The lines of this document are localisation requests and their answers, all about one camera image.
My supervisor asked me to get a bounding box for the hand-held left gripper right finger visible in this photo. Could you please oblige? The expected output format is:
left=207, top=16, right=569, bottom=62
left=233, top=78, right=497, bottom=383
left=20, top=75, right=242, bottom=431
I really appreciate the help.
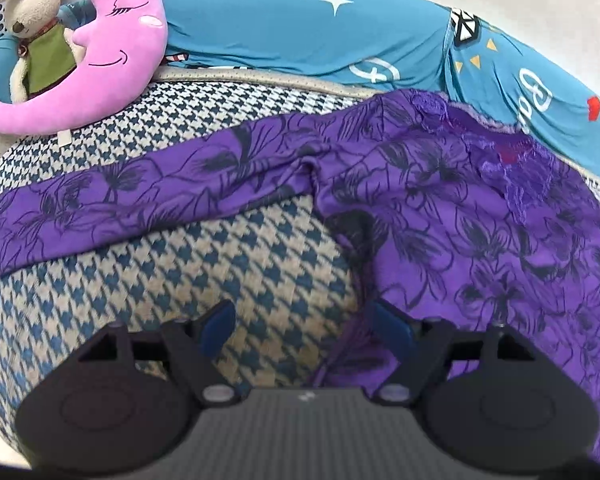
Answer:
left=372, top=300, right=536, bottom=406

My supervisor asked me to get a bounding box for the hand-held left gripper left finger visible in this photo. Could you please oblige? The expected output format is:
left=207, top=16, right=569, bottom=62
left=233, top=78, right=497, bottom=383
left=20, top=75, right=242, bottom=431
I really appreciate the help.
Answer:
left=77, top=300, right=241, bottom=406

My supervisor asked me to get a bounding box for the purple floral shirt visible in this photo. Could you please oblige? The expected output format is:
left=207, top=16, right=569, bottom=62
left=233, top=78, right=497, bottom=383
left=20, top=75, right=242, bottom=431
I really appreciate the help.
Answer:
left=0, top=89, right=600, bottom=466

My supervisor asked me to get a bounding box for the pink moon plush pillow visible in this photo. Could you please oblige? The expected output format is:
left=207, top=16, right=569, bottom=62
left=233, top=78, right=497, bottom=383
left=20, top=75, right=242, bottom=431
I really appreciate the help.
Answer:
left=0, top=0, right=168, bottom=136

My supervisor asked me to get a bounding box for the blue printed bolster cover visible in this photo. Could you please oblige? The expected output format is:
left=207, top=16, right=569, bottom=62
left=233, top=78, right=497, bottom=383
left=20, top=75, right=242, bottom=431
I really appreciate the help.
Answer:
left=0, top=0, right=600, bottom=181

